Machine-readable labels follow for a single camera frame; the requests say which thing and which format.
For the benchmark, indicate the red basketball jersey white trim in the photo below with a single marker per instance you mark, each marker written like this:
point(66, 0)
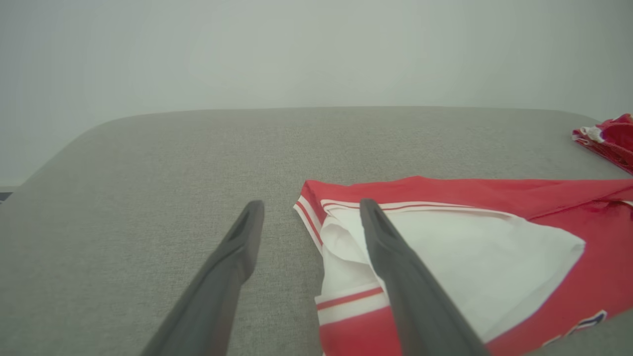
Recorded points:
point(544, 195)

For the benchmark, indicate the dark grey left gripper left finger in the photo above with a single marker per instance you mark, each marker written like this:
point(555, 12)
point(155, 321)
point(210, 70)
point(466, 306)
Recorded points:
point(212, 306)

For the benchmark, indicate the grey fabric sofa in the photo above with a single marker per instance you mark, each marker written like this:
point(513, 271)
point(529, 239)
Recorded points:
point(173, 163)

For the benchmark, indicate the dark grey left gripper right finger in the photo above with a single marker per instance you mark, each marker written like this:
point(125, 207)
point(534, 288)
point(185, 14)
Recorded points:
point(420, 311)

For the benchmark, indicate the red shorts elastic waist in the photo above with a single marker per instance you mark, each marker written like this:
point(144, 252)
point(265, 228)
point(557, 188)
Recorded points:
point(618, 143)

